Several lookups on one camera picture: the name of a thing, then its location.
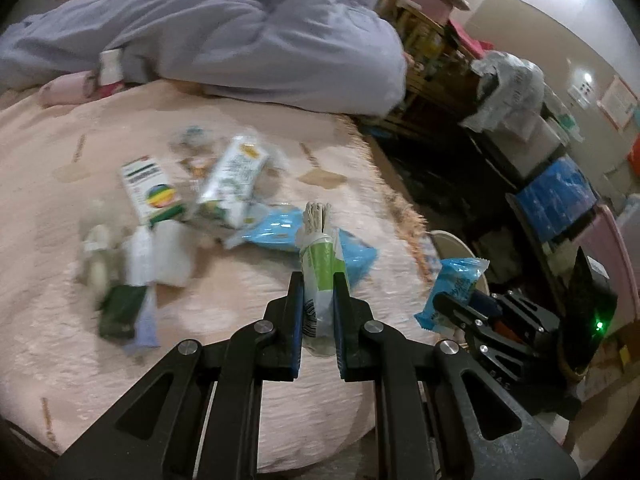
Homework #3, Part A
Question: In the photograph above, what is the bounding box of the wall poster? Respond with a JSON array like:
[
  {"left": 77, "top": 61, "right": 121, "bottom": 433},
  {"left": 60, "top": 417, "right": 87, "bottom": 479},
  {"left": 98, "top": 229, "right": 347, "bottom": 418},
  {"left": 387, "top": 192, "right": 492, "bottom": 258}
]
[{"left": 599, "top": 76, "right": 640, "bottom": 130}]

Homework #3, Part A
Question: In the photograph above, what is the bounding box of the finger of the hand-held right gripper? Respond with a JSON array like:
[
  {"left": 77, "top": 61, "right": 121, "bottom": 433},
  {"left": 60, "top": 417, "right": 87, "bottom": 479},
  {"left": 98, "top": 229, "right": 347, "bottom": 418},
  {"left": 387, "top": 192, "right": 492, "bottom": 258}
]
[
  {"left": 433, "top": 292, "right": 488, "bottom": 333},
  {"left": 470, "top": 290, "right": 501, "bottom": 317}
]

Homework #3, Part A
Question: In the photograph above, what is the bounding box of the small blue snack packet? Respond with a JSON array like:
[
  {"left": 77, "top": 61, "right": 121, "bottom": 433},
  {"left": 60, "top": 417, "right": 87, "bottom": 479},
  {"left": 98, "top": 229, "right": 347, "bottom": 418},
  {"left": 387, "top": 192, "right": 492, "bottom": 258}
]
[{"left": 414, "top": 257, "right": 489, "bottom": 335}]

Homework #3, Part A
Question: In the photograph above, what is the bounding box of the white rainbow medicine box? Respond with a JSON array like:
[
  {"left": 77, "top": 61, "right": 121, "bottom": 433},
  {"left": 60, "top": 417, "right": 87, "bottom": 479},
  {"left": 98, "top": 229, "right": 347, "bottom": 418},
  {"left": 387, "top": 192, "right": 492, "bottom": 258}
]
[{"left": 120, "top": 156, "right": 189, "bottom": 226}]

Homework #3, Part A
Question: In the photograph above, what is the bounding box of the green white stick packet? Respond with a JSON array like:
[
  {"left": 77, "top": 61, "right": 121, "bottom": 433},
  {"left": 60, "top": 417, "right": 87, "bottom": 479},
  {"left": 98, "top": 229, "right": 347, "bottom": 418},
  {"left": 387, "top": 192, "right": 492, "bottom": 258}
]
[{"left": 295, "top": 201, "right": 347, "bottom": 358}]

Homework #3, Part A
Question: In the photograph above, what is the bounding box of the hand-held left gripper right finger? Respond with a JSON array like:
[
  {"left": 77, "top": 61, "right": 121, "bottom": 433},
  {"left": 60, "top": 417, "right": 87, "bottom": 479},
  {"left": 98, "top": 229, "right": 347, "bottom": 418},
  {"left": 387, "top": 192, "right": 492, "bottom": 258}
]
[{"left": 332, "top": 272, "right": 581, "bottom": 480}]

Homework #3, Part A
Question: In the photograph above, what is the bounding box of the pink cloth roll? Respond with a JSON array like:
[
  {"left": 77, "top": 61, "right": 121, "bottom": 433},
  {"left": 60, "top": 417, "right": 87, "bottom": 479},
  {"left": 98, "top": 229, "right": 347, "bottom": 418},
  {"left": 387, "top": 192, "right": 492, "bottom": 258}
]
[{"left": 39, "top": 71, "right": 97, "bottom": 109}]

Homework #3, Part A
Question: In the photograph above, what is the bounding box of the small cream bottle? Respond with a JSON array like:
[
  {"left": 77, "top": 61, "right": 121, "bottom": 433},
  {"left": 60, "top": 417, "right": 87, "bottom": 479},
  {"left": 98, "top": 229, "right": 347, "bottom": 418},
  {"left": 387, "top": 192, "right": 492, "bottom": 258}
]
[{"left": 81, "top": 200, "right": 122, "bottom": 307}]

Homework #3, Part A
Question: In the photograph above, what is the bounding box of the large blue snack wrapper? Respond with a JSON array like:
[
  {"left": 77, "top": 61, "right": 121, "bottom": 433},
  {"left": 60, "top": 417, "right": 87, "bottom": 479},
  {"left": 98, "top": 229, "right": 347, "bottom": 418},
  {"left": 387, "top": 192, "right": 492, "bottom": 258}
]
[{"left": 224, "top": 206, "right": 379, "bottom": 292}]

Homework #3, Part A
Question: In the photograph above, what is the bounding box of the orange snack wrapper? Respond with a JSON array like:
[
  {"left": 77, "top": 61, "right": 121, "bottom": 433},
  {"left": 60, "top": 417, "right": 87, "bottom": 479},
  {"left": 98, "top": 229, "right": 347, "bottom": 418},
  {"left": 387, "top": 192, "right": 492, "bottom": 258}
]
[{"left": 181, "top": 156, "right": 217, "bottom": 179}]

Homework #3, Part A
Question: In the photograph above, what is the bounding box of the dark green packet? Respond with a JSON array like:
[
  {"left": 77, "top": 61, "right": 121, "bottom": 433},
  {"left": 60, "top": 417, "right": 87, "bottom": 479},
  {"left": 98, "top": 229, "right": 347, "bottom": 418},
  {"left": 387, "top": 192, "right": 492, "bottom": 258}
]
[{"left": 98, "top": 285, "right": 149, "bottom": 342}]

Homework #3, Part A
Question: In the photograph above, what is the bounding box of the white milk carton with cow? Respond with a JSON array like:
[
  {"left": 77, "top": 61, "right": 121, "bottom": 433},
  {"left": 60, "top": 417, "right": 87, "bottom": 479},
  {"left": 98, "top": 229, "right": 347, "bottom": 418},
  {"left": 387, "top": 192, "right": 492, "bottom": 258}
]
[{"left": 151, "top": 220, "right": 194, "bottom": 289}]

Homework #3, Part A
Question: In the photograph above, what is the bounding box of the pale blue packet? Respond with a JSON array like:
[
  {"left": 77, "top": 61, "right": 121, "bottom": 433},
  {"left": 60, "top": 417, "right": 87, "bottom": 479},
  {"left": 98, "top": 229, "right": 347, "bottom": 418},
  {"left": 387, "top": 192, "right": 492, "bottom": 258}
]
[{"left": 122, "top": 287, "right": 162, "bottom": 357}]

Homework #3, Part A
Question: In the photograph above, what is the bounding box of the white wall switch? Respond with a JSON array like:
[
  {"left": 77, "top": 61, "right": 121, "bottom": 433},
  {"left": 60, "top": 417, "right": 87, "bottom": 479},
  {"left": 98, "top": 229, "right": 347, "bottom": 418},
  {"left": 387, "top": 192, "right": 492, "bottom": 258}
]
[{"left": 575, "top": 71, "right": 597, "bottom": 107}]

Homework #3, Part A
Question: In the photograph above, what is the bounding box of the wooden shelf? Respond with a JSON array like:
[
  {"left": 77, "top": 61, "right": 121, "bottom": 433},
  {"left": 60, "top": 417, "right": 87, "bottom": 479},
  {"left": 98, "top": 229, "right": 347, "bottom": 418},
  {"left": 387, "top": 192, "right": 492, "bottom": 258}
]
[{"left": 375, "top": 0, "right": 481, "bottom": 136}]

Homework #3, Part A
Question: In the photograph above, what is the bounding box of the clear teal wrapper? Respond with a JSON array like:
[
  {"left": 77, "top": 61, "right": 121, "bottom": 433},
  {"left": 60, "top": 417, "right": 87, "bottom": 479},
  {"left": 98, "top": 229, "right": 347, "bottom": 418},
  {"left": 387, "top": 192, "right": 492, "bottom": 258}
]
[{"left": 169, "top": 126, "right": 217, "bottom": 161}]

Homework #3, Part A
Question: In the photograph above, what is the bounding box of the lavender quilt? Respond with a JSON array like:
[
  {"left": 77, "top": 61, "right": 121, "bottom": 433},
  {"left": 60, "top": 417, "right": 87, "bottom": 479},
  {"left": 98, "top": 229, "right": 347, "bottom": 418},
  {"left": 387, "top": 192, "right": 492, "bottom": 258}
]
[{"left": 0, "top": 0, "right": 409, "bottom": 114}]

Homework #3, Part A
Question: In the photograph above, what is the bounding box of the grey plastic bag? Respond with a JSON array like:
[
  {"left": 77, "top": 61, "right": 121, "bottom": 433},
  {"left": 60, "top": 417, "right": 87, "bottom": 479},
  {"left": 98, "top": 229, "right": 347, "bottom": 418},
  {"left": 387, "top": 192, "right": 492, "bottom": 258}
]
[{"left": 459, "top": 51, "right": 546, "bottom": 133}]

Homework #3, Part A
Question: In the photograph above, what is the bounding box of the small white pink drink bottle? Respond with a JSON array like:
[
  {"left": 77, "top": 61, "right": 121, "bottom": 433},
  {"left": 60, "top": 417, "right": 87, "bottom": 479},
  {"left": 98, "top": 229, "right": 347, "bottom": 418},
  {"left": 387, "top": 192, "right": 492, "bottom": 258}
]
[{"left": 97, "top": 49, "right": 124, "bottom": 97}]

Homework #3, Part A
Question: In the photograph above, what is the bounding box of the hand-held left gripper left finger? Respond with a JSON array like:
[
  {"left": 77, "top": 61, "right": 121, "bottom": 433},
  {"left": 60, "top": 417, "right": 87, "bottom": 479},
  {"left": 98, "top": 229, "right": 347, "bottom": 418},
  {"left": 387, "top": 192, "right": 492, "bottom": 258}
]
[{"left": 50, "top": 271, "right": 306, "bottom": 480}]

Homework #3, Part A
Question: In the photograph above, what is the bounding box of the white rimmed waste bin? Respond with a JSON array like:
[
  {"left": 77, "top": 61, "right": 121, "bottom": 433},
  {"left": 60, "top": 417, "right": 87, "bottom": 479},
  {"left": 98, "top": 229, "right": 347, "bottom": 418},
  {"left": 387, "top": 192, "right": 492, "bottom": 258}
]
[{"left": 427, "top": 230, "right": 490, "bottom": 295}]

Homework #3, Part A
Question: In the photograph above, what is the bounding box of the white plastic bottle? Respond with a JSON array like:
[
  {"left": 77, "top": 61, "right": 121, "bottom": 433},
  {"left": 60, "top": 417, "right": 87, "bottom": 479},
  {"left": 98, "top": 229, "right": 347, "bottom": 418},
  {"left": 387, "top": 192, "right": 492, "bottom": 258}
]
[{"left": 124, "top": 225, "right": 156, "bottom": 287}]

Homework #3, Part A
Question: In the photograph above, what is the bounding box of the white green milk carton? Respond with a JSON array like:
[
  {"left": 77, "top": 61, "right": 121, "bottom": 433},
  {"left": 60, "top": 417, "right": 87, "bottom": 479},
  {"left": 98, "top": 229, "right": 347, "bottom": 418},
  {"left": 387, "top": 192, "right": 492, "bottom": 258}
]
[{"left": 196, "top": 135, "right": 269, "bottom": 229}]

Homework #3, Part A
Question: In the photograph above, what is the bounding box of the blue storage box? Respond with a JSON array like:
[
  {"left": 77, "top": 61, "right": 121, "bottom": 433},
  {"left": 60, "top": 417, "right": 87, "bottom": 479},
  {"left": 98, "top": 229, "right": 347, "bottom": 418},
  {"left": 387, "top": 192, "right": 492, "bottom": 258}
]
[{"left": 515, "top": 156, "right": 599, "bottom": 243}]

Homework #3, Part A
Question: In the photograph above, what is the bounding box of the pink plush blanket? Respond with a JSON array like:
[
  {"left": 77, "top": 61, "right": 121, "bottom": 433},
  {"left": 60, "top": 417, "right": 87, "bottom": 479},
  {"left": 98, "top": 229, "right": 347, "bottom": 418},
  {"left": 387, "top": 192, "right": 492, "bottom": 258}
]
[{"left": 0, "top": 80, "right": 442, "bottom": 474}]

